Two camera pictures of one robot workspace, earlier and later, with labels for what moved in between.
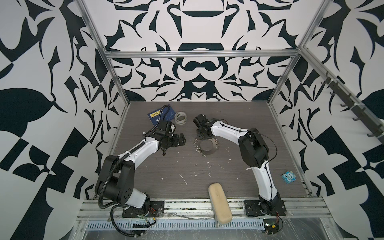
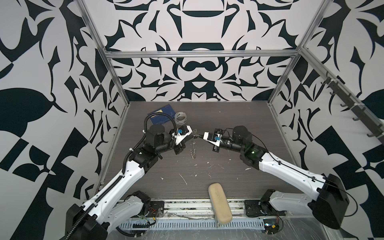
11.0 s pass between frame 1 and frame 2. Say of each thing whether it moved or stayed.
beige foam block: stayed
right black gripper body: moved
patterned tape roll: stayed
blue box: stayed
